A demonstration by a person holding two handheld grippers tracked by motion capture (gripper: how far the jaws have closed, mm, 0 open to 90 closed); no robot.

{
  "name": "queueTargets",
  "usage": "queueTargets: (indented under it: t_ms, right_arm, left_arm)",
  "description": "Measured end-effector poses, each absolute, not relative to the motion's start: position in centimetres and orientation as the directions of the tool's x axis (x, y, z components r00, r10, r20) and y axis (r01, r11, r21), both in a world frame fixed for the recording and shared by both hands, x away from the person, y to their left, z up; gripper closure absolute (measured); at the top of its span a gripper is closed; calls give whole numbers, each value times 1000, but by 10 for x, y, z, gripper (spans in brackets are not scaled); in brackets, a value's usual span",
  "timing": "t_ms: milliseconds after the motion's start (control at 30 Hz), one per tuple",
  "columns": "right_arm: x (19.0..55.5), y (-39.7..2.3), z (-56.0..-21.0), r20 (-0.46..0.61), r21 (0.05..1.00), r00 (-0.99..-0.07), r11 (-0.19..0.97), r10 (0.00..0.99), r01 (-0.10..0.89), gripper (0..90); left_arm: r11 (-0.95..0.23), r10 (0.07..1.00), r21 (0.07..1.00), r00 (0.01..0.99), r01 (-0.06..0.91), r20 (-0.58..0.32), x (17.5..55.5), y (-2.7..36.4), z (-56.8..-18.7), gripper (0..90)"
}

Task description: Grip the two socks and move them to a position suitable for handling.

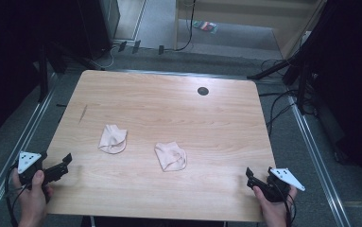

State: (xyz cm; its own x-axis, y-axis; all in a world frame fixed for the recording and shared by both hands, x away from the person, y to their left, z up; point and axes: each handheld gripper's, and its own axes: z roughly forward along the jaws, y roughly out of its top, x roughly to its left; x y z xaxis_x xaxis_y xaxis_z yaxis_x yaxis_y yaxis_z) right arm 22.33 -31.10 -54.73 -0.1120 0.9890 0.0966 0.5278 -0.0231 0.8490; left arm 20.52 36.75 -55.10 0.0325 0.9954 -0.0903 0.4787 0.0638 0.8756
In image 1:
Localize beige wooden partition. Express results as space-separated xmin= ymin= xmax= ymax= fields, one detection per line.
xmin=174 ymin=0 xmax=328 ymax=60

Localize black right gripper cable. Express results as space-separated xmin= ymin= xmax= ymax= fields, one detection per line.
xmin=274 ymin=181 xmax=297 ymax=227

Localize black floor cables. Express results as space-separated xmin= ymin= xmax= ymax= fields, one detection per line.
xmin=258 ymin=57 xmax=301 ymax=137

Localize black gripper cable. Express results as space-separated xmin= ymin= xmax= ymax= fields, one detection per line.
xmin=274 ymin=181 xmax=297 ymax=227
xmin=4 ymin=162 xmax=28 ymax=227

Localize white floor cable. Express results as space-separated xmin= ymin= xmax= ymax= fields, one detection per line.
xmin=87 ymin=44 xmax=120 ymax=71

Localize person's left hand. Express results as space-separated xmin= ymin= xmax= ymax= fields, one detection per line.
xmin=11 ymin=169 xmax=54 ymax=227

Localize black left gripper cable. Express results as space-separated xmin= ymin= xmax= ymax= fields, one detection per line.
xmin=4 ymin=162 xmax=28 ymax=227

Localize colourful packet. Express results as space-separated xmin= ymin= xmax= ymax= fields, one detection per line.
xmin=192 ymin=20 xmax=219 ymax=35

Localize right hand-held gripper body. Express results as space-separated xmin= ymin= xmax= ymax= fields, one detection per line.
xmin=257 ymin=166 xmax=306 ymax=203

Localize person's right hand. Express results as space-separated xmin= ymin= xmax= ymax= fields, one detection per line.
xmin=252 ymin=184 xmax=298 ymax=227

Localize black metal stand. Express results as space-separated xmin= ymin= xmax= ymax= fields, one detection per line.
xmin=246 ymin=6 xmax=331 ymax=116

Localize black cabinet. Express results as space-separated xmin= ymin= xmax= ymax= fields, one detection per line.
xmin=77 ymin=0 xmax=122 ymax=61

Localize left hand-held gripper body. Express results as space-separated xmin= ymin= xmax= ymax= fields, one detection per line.
xmin=17 ymin=150 xmax=56 ymax=190

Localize metal floor rail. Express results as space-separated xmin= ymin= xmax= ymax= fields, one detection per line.
xmin=0 ymin=71 xmax=60 ymax=223
xmin=287 ymin=95 xmax=353 ymax=227

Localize pale pink sock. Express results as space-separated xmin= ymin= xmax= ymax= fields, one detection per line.
xmin=97 ymin=124 xmax=129 ymax=155
xmin=154 ymin=141 xmax=188 ymax=173

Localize black hanging cable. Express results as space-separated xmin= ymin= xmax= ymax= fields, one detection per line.
xmin=173 ymin=0 xmax=198 ymax=52

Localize black upright post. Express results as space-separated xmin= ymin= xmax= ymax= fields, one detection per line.
xmin=37 ymin=43 xmax=50 ymax=104

